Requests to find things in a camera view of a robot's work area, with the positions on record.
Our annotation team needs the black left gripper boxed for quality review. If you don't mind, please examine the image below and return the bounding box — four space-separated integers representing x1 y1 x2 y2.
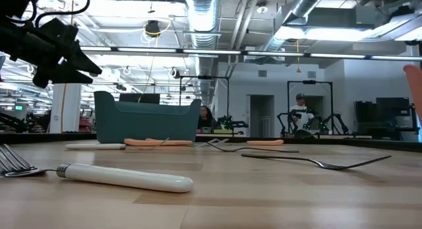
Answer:
0 17 102 89

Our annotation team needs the orange-handled silver fork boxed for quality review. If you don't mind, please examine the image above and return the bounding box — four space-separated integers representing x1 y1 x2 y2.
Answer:
124 139 198 147
146 138 230 147
227 139 284 147

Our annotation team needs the white pillar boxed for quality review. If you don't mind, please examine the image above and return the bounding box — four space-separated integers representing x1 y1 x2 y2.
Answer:
49 82 82 134

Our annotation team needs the dark teal plastic bin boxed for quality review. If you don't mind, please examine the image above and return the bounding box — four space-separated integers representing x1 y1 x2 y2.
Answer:
94 90 202 144

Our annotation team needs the long linear ceiling light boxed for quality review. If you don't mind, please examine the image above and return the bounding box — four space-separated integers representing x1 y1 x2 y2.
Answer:
80 46 422 61

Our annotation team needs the person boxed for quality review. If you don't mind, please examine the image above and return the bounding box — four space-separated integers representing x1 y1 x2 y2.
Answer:
197 106 218 131
289 92 316 131

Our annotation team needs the black equipment shelf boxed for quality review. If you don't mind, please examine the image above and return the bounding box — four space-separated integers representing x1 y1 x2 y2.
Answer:
354 96 419 141

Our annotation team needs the orange plastic bin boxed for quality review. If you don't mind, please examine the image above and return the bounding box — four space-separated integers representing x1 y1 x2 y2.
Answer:
402 64 422 124

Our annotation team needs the black aluminium rig frame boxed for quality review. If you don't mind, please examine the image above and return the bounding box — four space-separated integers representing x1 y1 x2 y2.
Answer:
0 132 422 153

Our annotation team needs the white-handled silver fork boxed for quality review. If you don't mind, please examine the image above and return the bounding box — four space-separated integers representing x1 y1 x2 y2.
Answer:
65 138 169 150
0 143 195 194

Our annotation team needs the black ceiling cable reel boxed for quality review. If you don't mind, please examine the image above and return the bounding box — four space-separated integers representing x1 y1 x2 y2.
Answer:
144 19 162 38

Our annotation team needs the black background rig frame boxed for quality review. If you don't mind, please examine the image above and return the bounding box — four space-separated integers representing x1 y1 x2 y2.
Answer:
276 80 350 138
179 75 250 137

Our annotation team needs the silver spiral ventilation duct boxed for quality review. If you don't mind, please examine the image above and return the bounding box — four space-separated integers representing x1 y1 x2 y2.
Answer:
183 0 221 106

